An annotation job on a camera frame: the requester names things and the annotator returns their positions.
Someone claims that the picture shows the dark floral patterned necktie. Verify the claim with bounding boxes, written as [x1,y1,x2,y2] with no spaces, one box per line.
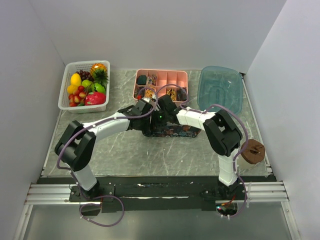
[142,125,202,138]

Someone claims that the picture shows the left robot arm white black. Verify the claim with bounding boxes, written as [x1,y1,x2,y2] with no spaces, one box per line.
[54,99,153,201]

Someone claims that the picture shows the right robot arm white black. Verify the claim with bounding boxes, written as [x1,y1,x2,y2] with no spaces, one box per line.
[151,95,243,200]

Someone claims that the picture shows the rolled dark patterned tie right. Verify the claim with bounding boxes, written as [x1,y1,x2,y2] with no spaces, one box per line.
[176,87,188,102]

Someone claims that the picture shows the rolled dark patterned tie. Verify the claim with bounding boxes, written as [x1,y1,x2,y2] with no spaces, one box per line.
[176,87,188,102]
[134,86,145,100]

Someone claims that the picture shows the rolled yellow tie left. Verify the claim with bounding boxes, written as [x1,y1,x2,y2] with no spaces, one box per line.
[144,87,156,99]

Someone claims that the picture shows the rolled yellow tie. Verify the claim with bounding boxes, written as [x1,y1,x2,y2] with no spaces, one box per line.
[166,88,177,101]
[144,87,156,99]

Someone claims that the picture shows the rolled yellow tie right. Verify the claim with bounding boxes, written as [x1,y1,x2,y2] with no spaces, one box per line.
[166,88,177,101]

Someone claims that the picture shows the rolled dark patterned tie left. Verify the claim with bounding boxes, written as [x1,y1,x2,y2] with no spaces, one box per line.
[134,86,145,100]

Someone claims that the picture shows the pink compartment organizer box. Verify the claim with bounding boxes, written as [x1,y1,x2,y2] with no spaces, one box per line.
[133,69,188,106]

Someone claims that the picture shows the rolled colourful dotted tie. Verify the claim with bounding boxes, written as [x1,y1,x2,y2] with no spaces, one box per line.
[146,74,157,86]

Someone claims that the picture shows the rolled dark green tie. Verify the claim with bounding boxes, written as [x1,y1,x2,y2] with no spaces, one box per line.
[136,75,148,85]

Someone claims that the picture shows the pink dragon fruit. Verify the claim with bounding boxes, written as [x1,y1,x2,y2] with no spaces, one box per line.
[84,91,107,106]

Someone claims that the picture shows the teal translucent plastic tub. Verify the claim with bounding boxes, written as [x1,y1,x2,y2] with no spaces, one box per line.
[197,66,243,115]

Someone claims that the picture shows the red cherry bunch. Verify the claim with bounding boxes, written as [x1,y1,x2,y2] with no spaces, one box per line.
[68,85,87,107]

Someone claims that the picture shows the light green pear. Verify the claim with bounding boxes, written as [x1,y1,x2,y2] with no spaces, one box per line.
[81,79,93,88]

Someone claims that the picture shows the orange pineapple with leaves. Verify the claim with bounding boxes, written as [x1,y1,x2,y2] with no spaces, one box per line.
[90,63,109,85]

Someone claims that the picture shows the dark purple grapes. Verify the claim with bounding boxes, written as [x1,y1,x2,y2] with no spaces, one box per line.
[75,70,94,82]

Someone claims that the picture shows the yellow lemon lower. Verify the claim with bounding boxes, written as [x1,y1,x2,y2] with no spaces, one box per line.
[67,84,78,95]

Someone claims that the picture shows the yellow lemon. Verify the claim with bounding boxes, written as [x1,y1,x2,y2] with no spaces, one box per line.
[70,73,82,87]
[67,84,78,95]

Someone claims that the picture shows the yellow lemon upper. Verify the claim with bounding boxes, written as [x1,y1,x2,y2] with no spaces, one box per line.
[70,73,82,87]

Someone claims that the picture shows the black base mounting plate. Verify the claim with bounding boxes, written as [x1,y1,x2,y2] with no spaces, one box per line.
[69,176,245,213]

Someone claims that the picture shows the white plastic fruit basket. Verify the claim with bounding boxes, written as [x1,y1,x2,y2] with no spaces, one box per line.
[58,60,111,114]

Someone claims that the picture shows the brown lidded white cup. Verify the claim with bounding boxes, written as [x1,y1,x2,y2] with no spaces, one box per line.
[237,139,266,170]

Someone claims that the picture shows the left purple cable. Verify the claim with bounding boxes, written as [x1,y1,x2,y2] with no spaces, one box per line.
[56,87,158,228]

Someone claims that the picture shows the purple cable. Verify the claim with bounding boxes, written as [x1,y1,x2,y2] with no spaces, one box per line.
[149,84,250,221]
[56,87,158,228]

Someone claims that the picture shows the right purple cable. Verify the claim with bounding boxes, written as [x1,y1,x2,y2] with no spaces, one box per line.
[149,84,250,221]

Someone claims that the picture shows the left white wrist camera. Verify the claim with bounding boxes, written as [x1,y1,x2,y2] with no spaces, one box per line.
[137,95,156,107]

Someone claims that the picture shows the aluminium rail frame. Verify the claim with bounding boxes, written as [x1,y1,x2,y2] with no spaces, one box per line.
[24,174,289,205]

